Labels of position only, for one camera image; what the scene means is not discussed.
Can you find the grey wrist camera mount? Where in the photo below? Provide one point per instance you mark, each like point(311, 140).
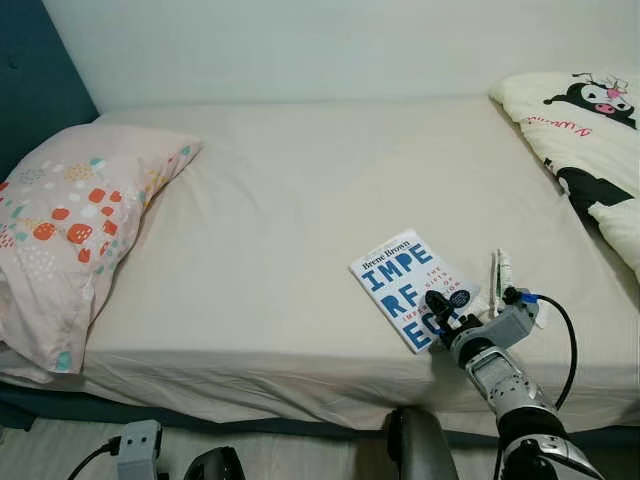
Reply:
point(140, 450)
point(510, 325)

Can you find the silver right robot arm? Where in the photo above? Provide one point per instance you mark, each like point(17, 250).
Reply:
point(510, 385)

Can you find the white tube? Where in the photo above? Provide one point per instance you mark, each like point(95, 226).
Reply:
point(500, 275)

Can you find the cream sheeted mattress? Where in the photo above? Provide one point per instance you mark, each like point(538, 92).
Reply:
point(300, 200)

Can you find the cream cartoon print quilt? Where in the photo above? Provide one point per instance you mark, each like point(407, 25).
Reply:
point(590, 150)

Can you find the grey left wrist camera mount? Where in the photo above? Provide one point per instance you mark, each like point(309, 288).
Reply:
point(140, 450)

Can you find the teal padded headboard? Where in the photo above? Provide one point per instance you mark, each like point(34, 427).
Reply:
point(35, 80)

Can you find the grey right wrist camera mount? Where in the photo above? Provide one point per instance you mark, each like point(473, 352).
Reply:
point(510, 325)

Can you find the black left robot leg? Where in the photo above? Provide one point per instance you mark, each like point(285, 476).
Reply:
point(215, 465)

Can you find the grey right robot leg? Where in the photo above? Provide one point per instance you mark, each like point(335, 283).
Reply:
point(420, 450)

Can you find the pink dotted pillow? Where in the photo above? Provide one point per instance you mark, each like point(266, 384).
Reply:
point(70, 250)

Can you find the white book blue letters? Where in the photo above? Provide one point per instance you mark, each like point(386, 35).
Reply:
point(395, 275)

